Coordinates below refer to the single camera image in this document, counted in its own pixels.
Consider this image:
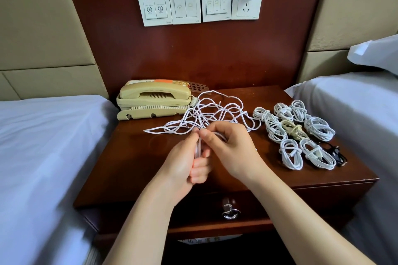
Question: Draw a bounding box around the right bed white sheet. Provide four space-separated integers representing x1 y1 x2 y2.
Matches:
284 72 398 265

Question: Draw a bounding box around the bed white sheet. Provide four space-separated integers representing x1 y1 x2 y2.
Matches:
284 72 398 265
0 95 119 265

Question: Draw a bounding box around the metal ring drawer handle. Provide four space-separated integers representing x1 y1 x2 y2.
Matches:
221 198 241 221

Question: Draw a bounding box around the beige corded telephone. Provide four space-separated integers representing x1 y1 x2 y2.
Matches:
116 79 209 121

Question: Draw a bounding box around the white two-button wall switch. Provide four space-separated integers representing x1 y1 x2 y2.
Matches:
137 0 172 27

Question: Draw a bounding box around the white double rocker wall switch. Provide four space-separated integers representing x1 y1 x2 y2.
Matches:
169 0 202 25

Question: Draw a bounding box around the person's right forearm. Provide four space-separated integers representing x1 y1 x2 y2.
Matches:
249 169 374 265

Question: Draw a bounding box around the tangle of white cables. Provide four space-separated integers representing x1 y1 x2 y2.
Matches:
144 91 262 135

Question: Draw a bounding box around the dark wooden drawer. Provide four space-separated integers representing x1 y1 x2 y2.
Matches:
90 193 364 238

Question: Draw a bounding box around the person's left forearm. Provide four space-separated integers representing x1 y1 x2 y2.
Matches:
102 190 187 265

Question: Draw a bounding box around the thin black cable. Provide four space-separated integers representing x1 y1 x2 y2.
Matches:
325 144 348 167

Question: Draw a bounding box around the white crumpled bag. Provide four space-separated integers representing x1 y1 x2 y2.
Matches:
177 234 243 245

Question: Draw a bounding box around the white pillow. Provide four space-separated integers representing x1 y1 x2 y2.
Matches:
347 34 398 76

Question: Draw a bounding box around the beige padded headboard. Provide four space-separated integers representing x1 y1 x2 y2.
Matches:
0 0 109 101
296 0 398 84

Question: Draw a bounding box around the white triple rocker wall switch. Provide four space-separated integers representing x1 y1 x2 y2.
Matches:
201 0 233 23

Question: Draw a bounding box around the dark wooden wall panel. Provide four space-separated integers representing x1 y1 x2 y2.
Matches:
58 0 329 98

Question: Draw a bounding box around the cream cable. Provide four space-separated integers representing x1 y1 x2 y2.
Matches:
281 120 310 141

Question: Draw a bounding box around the left bed white sheet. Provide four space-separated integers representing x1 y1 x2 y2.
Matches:
0 95 119 265

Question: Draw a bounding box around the person's left hand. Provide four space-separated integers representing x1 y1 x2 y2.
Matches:
152 128 214 207

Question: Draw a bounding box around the wooden nightstand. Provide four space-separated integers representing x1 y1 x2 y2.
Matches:
73 86 379 265

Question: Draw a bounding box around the person's right hand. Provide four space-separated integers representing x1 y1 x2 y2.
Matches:
199 120 271 188

